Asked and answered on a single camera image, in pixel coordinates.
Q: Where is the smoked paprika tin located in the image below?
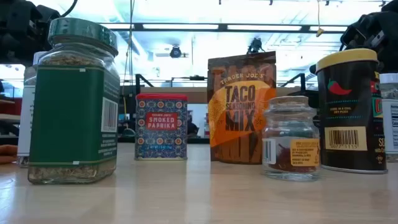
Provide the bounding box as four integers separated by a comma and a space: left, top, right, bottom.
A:
134, 93, 188, 161

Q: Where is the amber plastic object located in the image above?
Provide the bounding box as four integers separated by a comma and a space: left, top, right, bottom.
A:
206, 50, 277, 165

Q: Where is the small glass saffron jar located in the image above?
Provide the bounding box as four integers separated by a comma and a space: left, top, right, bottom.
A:
261, 95, 321, 182

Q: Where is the green-lidded glass spice jar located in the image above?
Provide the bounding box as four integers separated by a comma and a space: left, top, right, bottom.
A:
27, 17, 121, 185

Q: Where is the black spice can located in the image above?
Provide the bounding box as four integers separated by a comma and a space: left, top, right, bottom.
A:
315, 48, 389, 174

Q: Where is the white-lidded bagel sesame jar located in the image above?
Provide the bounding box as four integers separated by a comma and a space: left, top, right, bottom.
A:
379, 73, 398, 163
17, 51, 47, 167

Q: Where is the person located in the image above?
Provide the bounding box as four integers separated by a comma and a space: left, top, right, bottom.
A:
187, 114, 200, 138

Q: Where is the black round hanging device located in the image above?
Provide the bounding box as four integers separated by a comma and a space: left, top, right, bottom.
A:
169, 45, 183, 59

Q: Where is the black overhead rig beam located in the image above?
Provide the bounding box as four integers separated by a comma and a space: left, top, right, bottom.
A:
99, 21, 349, 35

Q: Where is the red storage bin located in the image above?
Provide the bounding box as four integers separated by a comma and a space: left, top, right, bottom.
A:
0, 98, 23, 116

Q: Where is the black aluminium table frame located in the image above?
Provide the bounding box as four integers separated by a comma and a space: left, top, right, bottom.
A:
0, 135, 212, 146

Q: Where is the black overhead camera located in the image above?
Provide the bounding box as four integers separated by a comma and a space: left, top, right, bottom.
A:
248, 37, 266, 55

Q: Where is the yellow hanging cord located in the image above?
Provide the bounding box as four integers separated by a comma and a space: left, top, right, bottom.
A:
315, 0, 325, 38

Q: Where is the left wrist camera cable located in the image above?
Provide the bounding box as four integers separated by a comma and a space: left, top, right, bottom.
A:
60, 0, 79, 18

